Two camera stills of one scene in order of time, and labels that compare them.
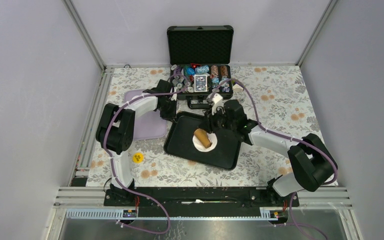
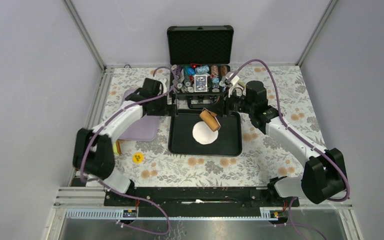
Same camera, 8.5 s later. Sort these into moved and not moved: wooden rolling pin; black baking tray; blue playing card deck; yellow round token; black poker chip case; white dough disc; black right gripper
Moved: white dough disc; black baking tray; black right gripper; wooden rolling pin
Not moved: blue playing card deck; black poker chip case; yellow round token
